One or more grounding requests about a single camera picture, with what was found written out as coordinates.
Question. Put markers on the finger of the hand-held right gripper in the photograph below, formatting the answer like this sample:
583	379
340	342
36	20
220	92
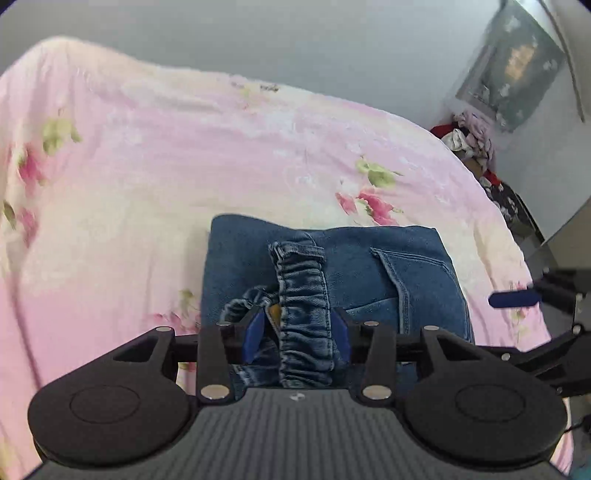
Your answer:
512	298
554	355

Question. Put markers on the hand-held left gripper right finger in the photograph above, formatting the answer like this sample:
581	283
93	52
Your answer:
340	337

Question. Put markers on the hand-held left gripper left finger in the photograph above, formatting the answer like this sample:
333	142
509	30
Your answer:
254	337

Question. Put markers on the blue denim pants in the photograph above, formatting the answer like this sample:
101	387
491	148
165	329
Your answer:
406	272

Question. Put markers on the pile of clothes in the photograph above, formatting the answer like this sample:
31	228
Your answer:
468	136

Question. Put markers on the pink floral blanket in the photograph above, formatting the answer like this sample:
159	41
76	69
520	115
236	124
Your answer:
184	161

